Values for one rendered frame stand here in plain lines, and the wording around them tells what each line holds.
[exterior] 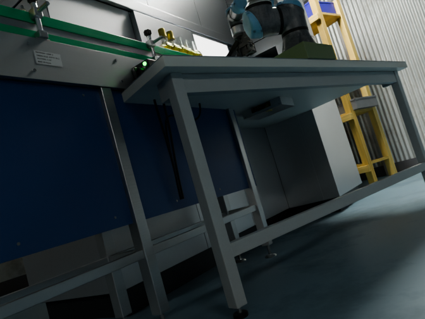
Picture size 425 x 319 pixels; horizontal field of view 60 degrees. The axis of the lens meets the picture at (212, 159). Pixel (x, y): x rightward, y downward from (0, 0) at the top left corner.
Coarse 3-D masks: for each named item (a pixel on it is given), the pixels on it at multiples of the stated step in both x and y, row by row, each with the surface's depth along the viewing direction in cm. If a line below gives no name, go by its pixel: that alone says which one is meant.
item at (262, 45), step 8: (280, 0) 268; (304, 8) 320; (312, 32) 318; (256, 40) 273; (264, 40) 269; (272, 40) 266; (280, 40) 262; (256, 48) 273; (264, 48) 270; (272, 48) 269; (248, 56) 277; (256, 56) 276; (264, 56) 282; (272, 56) 287
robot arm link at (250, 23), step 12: (252, 0) 155; (264, 0) 154; (252, 12) 154; (264, 12) 154; (276, 12) 155; (252, 24) 153; (264, 24) 154; (276, 24) 155; (252, 36) 158; (264, 36) 159
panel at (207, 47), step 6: (198, 36) 228; (198, 42) 226; (204, 42) 232; (210, 42) 238; (216, 42) 245; (198, 48) 224; (204, 48) 230; (210, 48) 236; (216, 48) 243; (222, 48) 250; (204, 54) 228; (210, 54) 234; (216, 54) 241; (222, 54) 247
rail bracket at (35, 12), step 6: (30, 0) 101; (36, 0) 102; (36, 6) 102; (42, 6) 99; (30, 12) 101; (36, 12) 101; (30, 18) 102; (36, 18) 101; (36, 24) 101; (42, 30) 101; (36, 36) 101; (42, 36) 100; (48, 36) 102
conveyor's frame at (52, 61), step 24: (0, 48) 90; (24, 48) 95; (48, 48) 101; (72, 48) 108; (0, 72) 88; (24, 72) 93; (48, 72) 99; (72, 72) 106; (96, 72) 113; (120, 72) 122
